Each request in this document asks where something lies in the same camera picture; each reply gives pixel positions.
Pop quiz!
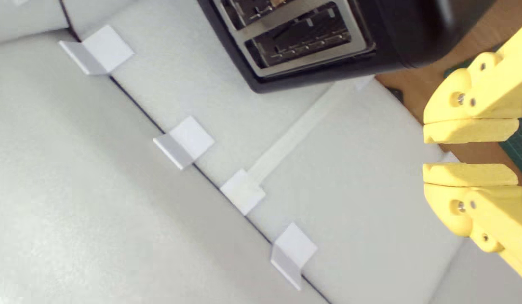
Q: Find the black two-slot toaster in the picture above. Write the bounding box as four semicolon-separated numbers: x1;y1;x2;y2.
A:
196;0;498;93

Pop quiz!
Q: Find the green cutting mat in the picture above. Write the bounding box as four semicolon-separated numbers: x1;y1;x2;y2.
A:
443;59;522;174

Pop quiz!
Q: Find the white wall strip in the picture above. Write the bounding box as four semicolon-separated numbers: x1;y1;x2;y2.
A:
248;82;356;182

